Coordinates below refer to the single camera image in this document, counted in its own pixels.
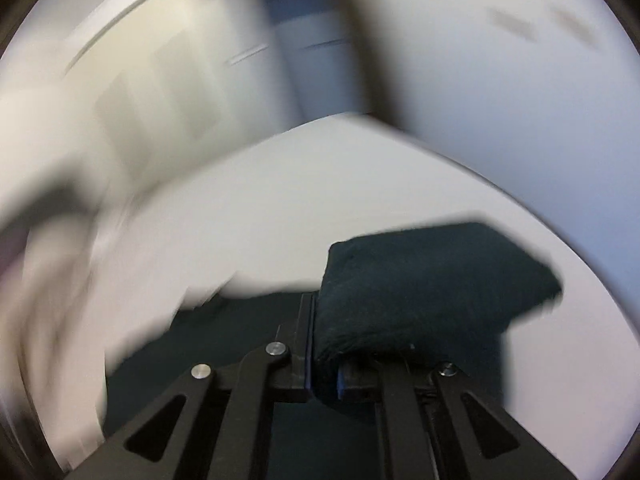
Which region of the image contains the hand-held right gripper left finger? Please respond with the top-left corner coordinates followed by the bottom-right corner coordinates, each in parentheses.
top-left (65, 294), bottom-right (317, 480)

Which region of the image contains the pale blue cabinet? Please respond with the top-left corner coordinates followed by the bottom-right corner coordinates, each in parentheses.
top-left (257, 0), bottom-right (363, 128)

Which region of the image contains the cream wardrobe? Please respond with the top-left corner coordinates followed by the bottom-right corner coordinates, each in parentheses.
top-left (65, 0), bottom-right (286, 171)

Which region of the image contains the dark green cloth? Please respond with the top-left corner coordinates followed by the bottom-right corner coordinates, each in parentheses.
top-left (102, 221), bottom-right (563, 480)

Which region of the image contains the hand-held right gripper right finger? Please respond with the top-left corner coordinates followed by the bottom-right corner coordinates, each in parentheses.
top-left (338, 355), bottom-right (576, 480)

